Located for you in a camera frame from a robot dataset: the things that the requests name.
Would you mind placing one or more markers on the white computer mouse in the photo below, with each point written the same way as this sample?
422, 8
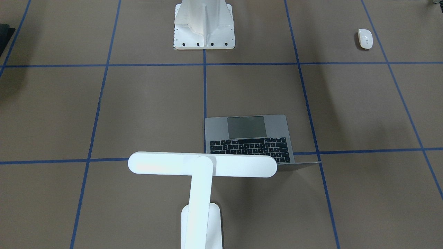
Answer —
365, 39

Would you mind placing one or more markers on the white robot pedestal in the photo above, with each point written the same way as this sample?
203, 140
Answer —
204, 24

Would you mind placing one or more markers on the grey laptop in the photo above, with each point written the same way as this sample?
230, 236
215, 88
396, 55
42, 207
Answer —
265, 135

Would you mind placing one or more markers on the black mouse pad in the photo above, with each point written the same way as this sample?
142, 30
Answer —
6, 33

